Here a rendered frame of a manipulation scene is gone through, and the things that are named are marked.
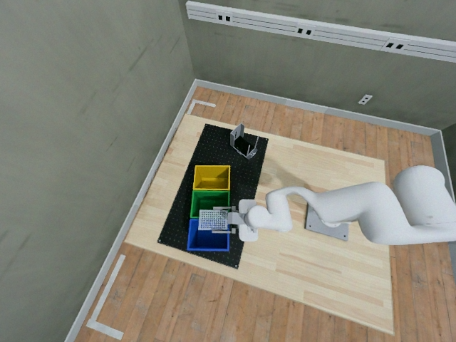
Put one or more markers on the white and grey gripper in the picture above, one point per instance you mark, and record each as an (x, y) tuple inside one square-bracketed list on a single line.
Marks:
[(245, 233)]

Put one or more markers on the green bin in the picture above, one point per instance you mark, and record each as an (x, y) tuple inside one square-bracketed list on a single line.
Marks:
[(203, 199)]

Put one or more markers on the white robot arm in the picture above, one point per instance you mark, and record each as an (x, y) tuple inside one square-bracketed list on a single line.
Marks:
[(426, 212)]

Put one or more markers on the blue bin with label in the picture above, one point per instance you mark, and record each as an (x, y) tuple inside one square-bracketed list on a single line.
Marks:
[(205, 240)]

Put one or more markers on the yellow recycle bin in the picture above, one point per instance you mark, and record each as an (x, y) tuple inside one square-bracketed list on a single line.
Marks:
[(212, 178)]

